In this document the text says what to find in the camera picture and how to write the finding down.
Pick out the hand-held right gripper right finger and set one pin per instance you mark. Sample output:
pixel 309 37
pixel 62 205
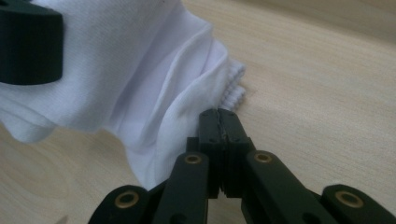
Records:
pixel 233 146

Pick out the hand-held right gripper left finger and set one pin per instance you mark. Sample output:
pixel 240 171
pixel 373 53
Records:
pixel 213 140

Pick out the white sock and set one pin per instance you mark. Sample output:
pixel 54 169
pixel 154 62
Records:
pixel 124 77

